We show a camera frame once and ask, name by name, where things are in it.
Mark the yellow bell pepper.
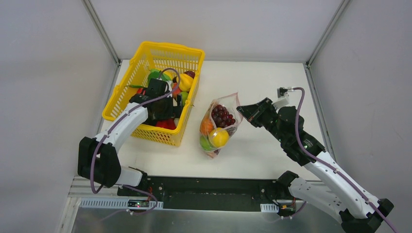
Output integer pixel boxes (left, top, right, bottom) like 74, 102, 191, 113
176, 73, 193, 92

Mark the yellow lemon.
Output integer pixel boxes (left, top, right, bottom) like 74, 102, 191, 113
209, 128, 230, 148

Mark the green leafy bok choy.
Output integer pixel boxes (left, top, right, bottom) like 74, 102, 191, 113
147, 68, 172, 83

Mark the yellow plastic basket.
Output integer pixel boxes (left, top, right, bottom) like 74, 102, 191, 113
102, 41, 206, 148

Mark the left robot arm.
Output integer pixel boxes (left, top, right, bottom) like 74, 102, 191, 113
77, 79, 184, 197

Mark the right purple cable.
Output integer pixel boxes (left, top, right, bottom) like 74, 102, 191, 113
292, 87, 400, 233

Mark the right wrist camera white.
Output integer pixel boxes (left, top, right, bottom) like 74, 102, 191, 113
272, 87, 290, 110

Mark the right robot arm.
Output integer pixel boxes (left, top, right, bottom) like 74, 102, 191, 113
236, 98, 394, 233

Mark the red bell pepper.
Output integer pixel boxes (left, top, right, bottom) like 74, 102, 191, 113
155, 118, 176, 130

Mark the clear zip top bag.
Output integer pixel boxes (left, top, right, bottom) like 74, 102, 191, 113
199, 93, 243, 158

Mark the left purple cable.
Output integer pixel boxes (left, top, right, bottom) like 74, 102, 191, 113
89, 67, 182, 216

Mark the dark purple plum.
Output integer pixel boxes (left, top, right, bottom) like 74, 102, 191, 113
184, 70, 195, 79

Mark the small orange pumpkin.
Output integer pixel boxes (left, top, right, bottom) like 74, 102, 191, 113
200, 118, 214, 135

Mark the dark purple grape bunch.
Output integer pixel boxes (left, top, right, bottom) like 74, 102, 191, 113
211, 104, 236, 128

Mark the green apple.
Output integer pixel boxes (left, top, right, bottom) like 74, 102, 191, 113
178, 91, 189, 106
199, 135, 216, 151

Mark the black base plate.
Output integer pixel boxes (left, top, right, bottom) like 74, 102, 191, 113
117, 175, 299, 214

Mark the purple cable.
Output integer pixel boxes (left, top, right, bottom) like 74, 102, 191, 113
292, 87, 400, 233
89, 67, 182, 216

